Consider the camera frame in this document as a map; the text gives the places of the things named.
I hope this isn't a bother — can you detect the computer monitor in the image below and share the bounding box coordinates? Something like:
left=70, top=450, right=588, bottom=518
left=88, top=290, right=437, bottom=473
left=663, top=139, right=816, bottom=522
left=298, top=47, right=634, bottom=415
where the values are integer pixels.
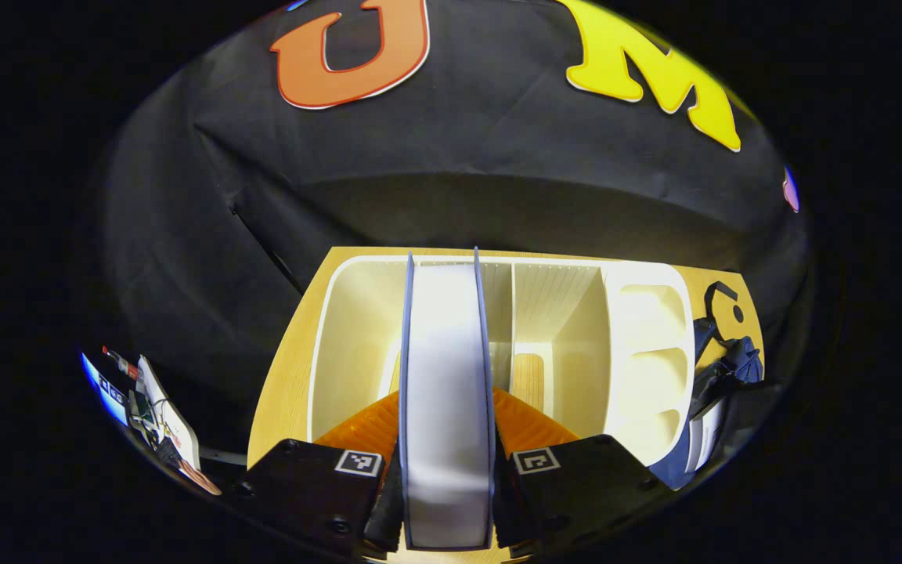
left=81, top=352, right=129, bottom=428

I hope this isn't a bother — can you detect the black backdrop cloth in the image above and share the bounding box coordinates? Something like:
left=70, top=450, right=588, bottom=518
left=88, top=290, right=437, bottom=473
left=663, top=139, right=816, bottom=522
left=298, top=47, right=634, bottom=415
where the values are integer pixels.
left=99, top=0, right=816, bottom=471

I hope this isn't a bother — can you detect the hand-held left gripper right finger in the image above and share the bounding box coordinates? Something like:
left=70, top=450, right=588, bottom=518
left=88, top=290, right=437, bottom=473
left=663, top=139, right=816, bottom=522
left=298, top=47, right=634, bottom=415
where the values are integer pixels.
left=492, top=385, right=676, bottom=553

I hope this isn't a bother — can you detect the red bottle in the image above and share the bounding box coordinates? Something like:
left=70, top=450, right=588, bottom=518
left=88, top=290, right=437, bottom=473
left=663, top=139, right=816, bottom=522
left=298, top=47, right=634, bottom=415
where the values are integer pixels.
left=101, top=345, right=140, bottom=382

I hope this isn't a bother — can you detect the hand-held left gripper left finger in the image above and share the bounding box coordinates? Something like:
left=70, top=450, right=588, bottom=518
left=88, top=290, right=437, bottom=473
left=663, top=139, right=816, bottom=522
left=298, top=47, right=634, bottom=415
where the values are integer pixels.
left=236, top=390, right=407, bottom=559

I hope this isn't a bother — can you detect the blue schoolbag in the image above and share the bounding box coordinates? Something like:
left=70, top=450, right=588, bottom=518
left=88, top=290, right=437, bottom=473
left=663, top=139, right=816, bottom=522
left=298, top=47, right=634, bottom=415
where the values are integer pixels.
left=647, top=280, right=769, bottom=490

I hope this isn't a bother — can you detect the blue-grey book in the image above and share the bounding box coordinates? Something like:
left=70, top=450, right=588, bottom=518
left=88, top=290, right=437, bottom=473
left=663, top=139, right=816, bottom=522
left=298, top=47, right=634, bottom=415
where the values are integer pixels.
left=398, top=247, right=496, bottom=551

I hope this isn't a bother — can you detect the cream plastic bookshelf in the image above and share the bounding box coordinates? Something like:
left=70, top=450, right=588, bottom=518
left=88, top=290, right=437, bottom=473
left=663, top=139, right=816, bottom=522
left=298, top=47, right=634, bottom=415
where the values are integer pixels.
left=308, top=252, right=696, bottom=471

